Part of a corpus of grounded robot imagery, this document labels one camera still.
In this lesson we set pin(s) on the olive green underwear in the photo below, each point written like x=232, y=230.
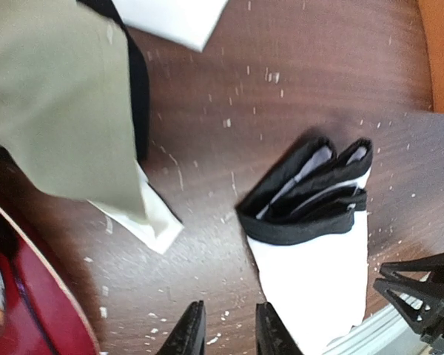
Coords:
x=74, y=111

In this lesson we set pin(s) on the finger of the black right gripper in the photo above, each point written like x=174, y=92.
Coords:
x=415, y=288

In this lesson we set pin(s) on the orange compartment tray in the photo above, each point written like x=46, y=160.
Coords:
x=432, y=14

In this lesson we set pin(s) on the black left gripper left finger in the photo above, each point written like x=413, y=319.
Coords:
x=188, y=337

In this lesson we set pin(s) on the pink white underwear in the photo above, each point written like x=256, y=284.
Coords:
x=185, y=22

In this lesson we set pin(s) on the white black boxer briefs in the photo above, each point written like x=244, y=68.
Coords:
x=307, y=228

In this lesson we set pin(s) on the aluminium front rail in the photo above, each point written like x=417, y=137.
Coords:
x=385, y=332

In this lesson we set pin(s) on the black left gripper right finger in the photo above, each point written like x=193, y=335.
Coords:
x=272, y=338

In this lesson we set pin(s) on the round red tray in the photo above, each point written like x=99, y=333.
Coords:
x=42, y=314

